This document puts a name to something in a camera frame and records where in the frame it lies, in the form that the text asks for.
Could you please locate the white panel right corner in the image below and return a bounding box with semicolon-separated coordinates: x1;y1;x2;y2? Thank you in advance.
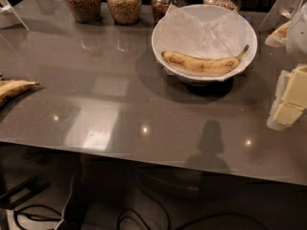
259;0;306;31

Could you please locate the white paper liner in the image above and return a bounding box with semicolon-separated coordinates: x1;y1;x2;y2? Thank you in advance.
154;3;248;82

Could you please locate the glass jar of colourful cereal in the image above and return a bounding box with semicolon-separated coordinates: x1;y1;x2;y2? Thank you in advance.
106;0;142;25

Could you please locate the glass jar of brown grains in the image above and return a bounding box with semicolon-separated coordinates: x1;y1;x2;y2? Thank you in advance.
151;0;188;23

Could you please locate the white bowl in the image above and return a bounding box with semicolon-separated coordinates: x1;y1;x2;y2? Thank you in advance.
151;4;258;85

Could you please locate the black cable under table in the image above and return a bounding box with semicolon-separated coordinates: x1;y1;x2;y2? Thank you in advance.
116;168;270;230

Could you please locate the banana piece at right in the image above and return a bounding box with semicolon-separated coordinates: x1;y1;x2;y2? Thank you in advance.
265;21;291;47

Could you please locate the white stand left corner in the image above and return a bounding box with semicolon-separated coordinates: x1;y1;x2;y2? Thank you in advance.
0;0;29;30

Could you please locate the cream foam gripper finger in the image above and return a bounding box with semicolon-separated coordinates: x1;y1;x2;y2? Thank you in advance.
267;63;307;130

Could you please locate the banana at left edge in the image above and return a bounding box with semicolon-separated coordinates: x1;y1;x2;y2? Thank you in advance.
0;77;39;107

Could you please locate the black looped cable left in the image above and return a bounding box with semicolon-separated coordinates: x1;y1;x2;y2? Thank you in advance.
12;203;63;230

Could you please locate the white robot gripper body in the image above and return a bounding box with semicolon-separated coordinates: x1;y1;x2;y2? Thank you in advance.
286;2;307;62

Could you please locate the yellow banana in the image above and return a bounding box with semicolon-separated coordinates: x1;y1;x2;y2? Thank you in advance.
161;44;249;76

